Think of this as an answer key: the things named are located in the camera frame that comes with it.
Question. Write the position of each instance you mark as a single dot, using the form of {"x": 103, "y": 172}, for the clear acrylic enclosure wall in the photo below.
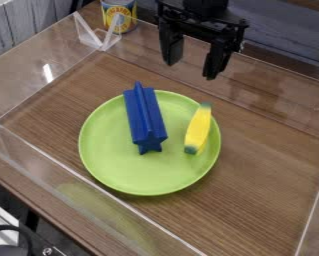
{"x": 254, "y": 207}

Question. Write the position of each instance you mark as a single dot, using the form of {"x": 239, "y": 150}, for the black device with knob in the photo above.
{"x": 15, "y": 242}

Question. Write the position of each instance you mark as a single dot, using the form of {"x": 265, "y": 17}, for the blue star-shaped block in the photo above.
{"x": 144, "y": 118}

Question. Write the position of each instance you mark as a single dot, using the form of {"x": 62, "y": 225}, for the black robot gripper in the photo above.
{"x": 203, "y": 19}

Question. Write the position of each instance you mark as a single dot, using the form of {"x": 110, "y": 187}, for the yellow blue tin can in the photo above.
{"x": 120, "y": 11}

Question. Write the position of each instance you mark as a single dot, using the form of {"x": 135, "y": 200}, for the green round plate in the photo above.
{"x": 155, "y": 173}

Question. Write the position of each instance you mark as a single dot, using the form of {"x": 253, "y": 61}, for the yellow toy banana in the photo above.
{"x": 198, "y": 130}

